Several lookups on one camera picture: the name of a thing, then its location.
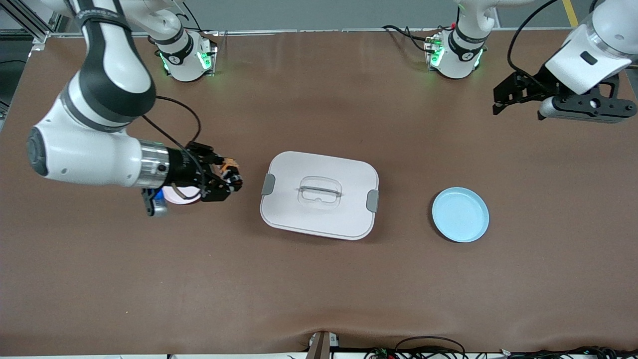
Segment black looped cable bundle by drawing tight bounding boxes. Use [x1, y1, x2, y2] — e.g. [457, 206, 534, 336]
[364, 337, 469, 359]

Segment black switch with orange button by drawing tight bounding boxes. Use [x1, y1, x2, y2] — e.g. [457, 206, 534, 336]
[219, 157, 243, 192]

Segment aluminium frame profile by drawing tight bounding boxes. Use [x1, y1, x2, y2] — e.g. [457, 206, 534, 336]
[0, 0, 68, 45]

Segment black cables at arm base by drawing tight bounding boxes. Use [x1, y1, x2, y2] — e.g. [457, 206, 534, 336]
[383, 24, 432, 53]

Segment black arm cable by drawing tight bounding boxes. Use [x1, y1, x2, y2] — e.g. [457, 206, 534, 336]
[507, 0, 561, 89]
[141, 96, 206, 192]

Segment pink round plate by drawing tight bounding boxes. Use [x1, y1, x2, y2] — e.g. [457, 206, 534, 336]
[163, 185, 202, 205]

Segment white lidded storage box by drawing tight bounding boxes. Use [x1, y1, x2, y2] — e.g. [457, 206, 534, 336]
[260, 151, 380, 241]

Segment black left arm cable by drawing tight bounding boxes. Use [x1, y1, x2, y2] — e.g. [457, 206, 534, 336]
[507, 0, 561, 89]

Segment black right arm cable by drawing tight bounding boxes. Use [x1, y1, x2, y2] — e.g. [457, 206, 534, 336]
[141, 96, 206, 192]

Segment light blue round plate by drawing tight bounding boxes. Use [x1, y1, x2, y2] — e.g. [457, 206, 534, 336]
[432, 187, 490, 243]

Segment metal table edge bracket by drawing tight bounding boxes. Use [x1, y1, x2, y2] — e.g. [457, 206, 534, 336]
[306, 331, 340, 359]

